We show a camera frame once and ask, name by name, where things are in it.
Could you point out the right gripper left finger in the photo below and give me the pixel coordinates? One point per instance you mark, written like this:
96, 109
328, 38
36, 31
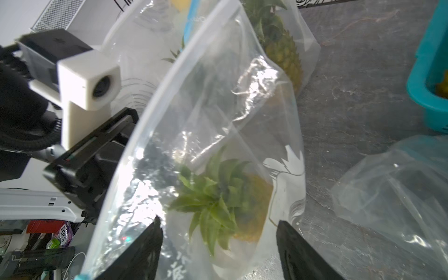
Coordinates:
140, 260

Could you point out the teal plastic basket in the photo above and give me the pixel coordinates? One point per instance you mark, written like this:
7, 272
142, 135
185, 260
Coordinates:
429, 70

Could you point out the clear zip-top bag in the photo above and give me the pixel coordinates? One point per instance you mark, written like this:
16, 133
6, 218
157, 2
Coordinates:
403, 195
222, 91

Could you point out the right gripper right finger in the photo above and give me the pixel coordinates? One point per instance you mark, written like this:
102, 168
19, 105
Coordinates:
300, 261

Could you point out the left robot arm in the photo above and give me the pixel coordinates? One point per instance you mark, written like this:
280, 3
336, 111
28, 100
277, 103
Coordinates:
57, 109

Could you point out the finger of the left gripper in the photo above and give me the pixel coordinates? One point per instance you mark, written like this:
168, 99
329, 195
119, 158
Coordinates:
118, 128

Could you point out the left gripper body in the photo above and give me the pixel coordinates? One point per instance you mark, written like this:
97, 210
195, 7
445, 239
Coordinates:
83, 174

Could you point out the rear blue-zip clear bag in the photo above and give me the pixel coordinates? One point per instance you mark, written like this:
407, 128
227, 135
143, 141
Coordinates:
149, 36

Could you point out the yellow pineapple green crown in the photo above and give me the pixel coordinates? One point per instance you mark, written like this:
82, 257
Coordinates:
442, 87

